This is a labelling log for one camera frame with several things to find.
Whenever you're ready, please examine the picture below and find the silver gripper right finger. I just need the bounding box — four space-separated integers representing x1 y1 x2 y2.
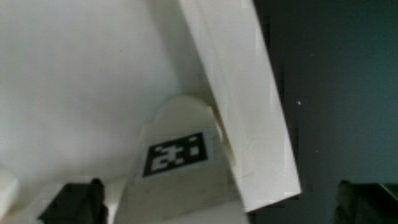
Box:
335 180 398 224

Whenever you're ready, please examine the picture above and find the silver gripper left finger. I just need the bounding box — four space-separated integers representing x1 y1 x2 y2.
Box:
38 178 109 224

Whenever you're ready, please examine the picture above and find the white leg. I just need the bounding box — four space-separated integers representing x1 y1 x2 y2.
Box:
114 95 249 224

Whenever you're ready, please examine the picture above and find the white square tabletop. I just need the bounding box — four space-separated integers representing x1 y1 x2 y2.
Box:
0 0 301 224

